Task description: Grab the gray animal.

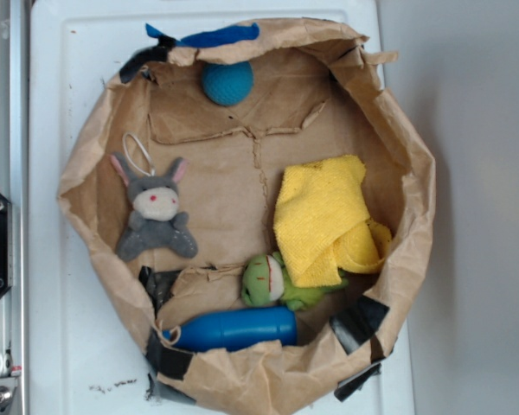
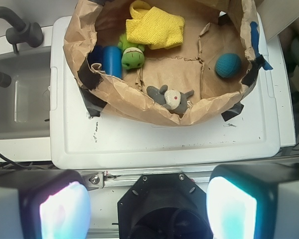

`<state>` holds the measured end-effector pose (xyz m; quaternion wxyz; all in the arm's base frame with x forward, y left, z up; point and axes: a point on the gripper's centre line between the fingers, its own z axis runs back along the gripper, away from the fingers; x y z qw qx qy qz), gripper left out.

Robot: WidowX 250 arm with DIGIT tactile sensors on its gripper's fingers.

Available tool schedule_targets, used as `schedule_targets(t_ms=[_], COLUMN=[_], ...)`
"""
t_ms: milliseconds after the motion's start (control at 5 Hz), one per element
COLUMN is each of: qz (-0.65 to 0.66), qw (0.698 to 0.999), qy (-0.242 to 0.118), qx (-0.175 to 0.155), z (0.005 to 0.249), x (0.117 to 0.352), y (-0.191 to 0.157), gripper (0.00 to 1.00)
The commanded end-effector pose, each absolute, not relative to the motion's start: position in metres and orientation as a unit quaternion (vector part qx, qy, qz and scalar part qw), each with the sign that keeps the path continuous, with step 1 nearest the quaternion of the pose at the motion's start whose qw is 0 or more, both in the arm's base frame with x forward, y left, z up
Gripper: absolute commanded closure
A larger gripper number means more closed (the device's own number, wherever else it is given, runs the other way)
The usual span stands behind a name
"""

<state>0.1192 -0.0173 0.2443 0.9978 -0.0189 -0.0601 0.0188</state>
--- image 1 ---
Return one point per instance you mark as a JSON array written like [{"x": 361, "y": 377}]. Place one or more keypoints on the gray plush donkey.
[{"x": 155, "y": 220}]

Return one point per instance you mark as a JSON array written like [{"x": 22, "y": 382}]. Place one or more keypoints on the brown paper bag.
[{"x": 316, "y": 95}]

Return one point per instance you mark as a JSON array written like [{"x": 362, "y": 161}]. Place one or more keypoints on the yellow folded cloth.
[{"x": 322, "y": 223}]

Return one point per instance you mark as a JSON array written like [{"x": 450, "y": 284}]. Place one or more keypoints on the green plush frog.
[{"x": 265, "y": 281}]

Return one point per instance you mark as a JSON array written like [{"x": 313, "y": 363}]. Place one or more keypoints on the blue textured ball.
[{"x": 227, "y": 85}]

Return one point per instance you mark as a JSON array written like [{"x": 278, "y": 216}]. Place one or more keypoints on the blue plastic bottle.
[{"x": 235, "y": 329}]

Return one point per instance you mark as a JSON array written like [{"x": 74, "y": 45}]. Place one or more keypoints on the white plastic tray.
[{"x": 82, "y": 360}]

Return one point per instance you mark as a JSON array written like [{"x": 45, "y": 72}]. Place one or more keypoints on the aluminium frame rail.
[{"x": 14, "y": 105}]

